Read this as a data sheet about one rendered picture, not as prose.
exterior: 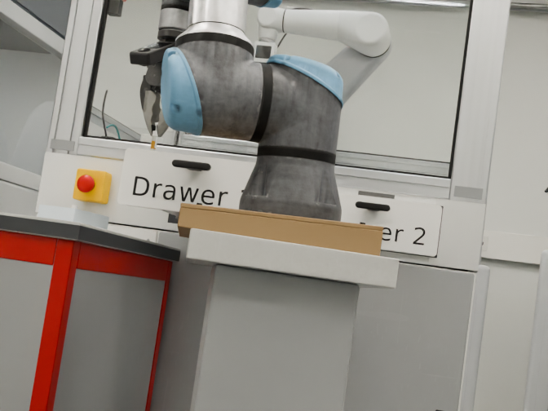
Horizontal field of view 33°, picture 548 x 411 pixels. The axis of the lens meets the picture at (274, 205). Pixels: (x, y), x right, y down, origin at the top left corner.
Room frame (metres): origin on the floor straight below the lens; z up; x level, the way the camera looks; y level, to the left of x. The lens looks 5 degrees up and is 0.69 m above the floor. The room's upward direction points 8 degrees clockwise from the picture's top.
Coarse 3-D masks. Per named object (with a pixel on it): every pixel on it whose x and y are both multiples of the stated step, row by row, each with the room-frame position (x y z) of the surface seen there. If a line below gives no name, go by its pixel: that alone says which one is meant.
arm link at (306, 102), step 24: (264, 72) 1.27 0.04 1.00; (288, 72) 1.28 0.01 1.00; (312, 72) 1.28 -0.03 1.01; (336, 72) 1.31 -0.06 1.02; (264, 96) 1.26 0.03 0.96; (288, 96) 1.27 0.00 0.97; (312, 96) 1.28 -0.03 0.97; (336, 96) 1.30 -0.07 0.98; (264, 120) 1.27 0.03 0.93; (288, 120) 1.28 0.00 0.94; (312, 120) 1.28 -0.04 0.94; (336, 120) 1.31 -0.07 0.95; (264, 144) 1.31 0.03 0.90; (288, 144) 1.28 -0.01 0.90; (312, 144) 1.28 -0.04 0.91; (336, 144) 1.32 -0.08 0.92
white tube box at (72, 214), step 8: (40, 208) 1.79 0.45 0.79; (48, 208) 1.78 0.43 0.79; (56, 208) 1.77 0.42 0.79; (64, 208) 1.77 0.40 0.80; (72, 208) 1.76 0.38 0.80; (40, 216) 1.79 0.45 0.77; (48, 216) 1.78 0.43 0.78; (56, 216) 1.77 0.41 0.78; (64, 216) 1.76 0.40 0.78; (72, 216) 1.76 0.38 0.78; (80, 216) 1.78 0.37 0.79; (88, 216) 1.80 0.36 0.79; (96, 216) 1.83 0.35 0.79; (104, 216) 1.85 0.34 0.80; (88, 224) 1.81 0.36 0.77; (96, 224) 1.83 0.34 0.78; (104, 224) 1.86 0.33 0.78
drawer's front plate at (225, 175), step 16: (128, 160) 1.75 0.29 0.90; (144, 160) 1.74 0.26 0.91; (160, 160) 1.74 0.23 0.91; (192, 160) 1.73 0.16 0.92; (208, 160) 1.72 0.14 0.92; (224, 160) 1.71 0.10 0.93; (128, 176) 1.75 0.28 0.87; (144, 176) 1.74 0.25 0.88; (160, 176) 1.74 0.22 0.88; (176, 176) 1.73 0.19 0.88; (192, 176) 1.72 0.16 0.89; (208, 176) 1.72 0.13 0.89; (224, 176) 1.71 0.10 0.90; (240, 176) 1.71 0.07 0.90; (128, 192) 1.75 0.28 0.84; (160, 192) 1.74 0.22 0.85; (176, 192) 1.73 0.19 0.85; (192, 192) 1.72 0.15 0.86; (208, 192) 1.72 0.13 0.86; (240, 192) 1.71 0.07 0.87; (160, 208) 1.74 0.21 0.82; (176, 208) 1.73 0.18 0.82
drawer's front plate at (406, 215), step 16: (352, 208) 1.99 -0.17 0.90; (400, 208) 1.97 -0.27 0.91; (416, 208) 1.96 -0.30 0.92; (432, 208) 1.95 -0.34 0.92; (368, 224) 1.98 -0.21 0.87; (384, 224) 1.97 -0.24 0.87; (400, 224) 1.96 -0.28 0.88; (416, 224) 1.96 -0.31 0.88; (432, 224) 1.95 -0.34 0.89; (400, 240) 1.96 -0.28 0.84; (432, 240) 1.95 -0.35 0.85; (432, 256) 1.96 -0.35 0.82
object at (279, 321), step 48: (192, 240) 1.19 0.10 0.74; (240, 240) 1.20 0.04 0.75; (240, 288) 1.24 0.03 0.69; (288, 288) 1.24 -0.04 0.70; (336, 288) 1.25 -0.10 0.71; (384, 288) 1.27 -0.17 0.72; (240, 336) 1.24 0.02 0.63; (288, 336) 1.25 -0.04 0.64; (336, 336) 1.25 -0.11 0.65; (240, 384) 1.24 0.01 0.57; (288, 384) 1.25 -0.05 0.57; (336, 384) 1.25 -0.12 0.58
